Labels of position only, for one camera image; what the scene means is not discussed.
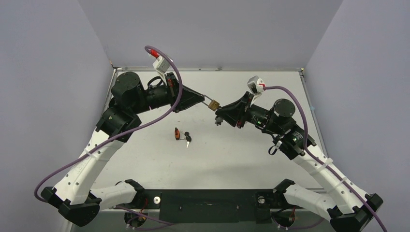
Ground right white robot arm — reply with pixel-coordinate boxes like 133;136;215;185
216;92;383;232

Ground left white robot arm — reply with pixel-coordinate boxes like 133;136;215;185
41;72;205;227

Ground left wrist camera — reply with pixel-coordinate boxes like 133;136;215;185
150;49;171;85

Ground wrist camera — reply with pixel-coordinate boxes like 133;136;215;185
247;75;265;106
150;49;171;85

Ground small brass padlock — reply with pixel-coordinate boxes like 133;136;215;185
202;94;220;112

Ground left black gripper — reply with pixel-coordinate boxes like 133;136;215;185
132;72;205;115

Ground orange black padlock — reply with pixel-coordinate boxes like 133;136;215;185
174;127;180;141

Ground black key bunch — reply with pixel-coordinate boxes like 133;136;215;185
180;131;192;148

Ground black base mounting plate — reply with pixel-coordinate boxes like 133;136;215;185
123;189;293;224

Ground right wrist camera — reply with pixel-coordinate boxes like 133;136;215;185
247;75;265;106

